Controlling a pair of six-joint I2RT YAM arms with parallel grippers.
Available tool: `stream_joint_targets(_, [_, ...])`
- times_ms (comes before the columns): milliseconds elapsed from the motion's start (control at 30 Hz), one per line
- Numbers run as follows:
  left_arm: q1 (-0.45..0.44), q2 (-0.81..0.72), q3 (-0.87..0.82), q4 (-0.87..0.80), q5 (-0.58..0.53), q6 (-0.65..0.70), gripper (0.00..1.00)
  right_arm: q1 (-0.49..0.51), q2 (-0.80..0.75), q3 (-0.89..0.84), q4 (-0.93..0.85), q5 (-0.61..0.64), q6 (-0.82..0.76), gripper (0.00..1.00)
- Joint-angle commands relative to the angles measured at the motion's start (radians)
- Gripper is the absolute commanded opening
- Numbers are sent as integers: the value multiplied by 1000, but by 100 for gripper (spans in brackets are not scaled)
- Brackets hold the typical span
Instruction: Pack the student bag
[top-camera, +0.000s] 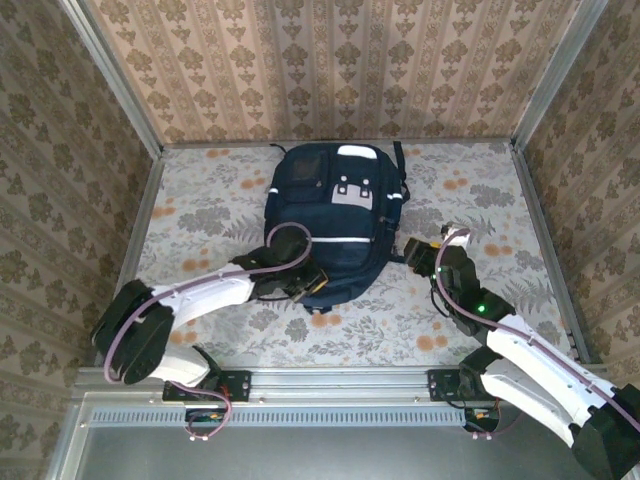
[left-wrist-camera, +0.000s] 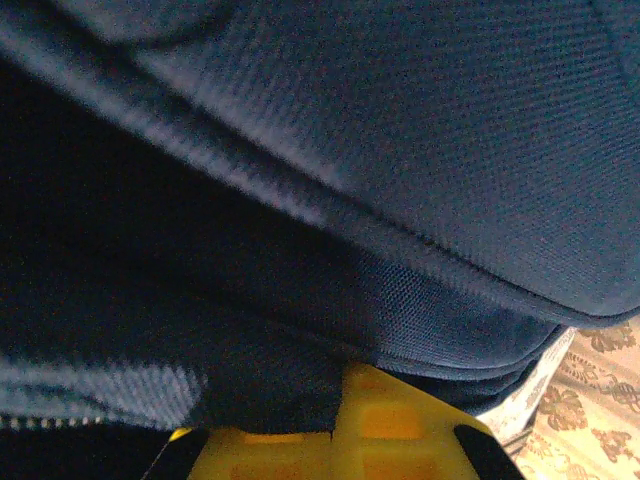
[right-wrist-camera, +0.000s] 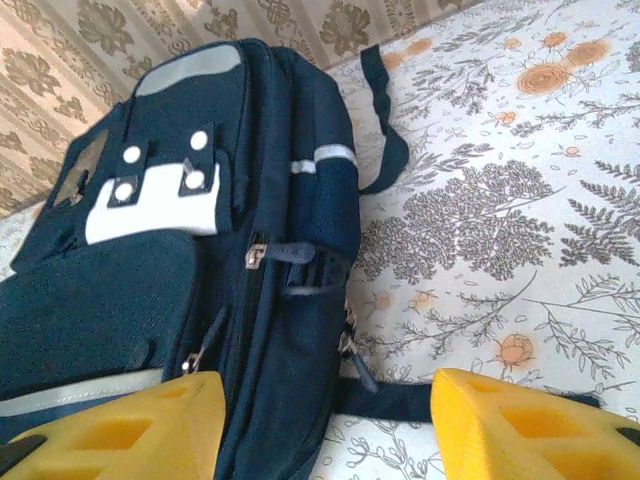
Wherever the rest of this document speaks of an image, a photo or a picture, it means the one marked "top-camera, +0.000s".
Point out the floral print tablecloth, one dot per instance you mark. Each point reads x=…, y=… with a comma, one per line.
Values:
x=210, y=225

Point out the aluminium side rail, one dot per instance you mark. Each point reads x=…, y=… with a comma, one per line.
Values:
x=550, y=250
x=141, y=215

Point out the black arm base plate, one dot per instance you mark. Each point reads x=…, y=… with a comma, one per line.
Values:
x=240, y=385
x=440, y=385

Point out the aluminium back rail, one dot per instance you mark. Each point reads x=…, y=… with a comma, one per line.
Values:
x=225, y=144

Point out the aluminium front rail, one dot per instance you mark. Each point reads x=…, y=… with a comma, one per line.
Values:
x=340, y=382

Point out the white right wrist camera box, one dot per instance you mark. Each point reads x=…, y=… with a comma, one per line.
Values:
x=457, y=240

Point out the navy blue backpack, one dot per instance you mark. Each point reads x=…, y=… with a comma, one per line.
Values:
x=345, y=225

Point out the aluminium frame post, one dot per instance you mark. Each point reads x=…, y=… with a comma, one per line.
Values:
x=560, y=75
x=114, y=75

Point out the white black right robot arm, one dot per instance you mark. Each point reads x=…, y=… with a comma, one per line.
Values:
x=540, y=380

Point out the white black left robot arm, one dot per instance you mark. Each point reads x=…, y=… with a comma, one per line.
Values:
x=210, y=297

